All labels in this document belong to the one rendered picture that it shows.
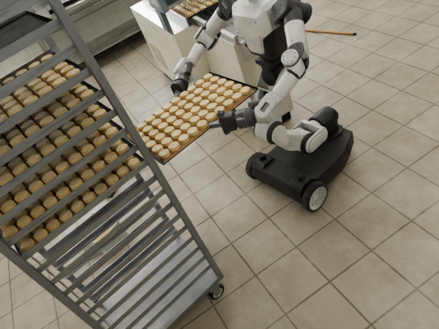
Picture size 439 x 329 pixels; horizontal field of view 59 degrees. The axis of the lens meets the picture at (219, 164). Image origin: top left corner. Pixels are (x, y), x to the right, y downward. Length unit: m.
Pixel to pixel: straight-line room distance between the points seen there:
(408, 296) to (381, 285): 0.13
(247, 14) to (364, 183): 1.33
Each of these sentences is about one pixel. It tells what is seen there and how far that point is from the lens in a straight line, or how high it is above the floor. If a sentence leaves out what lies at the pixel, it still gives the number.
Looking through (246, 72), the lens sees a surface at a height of 0.61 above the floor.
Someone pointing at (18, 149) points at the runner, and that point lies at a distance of 1.45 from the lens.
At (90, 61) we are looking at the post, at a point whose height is 1.54.
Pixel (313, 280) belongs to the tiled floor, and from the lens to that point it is 2.30.
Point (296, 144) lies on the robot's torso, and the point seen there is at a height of 0.34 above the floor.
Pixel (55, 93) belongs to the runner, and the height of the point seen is 1.50.
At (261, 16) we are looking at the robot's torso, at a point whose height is 1.24.
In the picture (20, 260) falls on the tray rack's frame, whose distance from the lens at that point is 1.61.
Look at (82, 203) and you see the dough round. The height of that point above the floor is 1.06.
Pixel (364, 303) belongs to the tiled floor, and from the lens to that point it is 2.22.
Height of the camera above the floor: 1.99
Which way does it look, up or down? 40 degrees down
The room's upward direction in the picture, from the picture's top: 24 degrees counter-clockwise
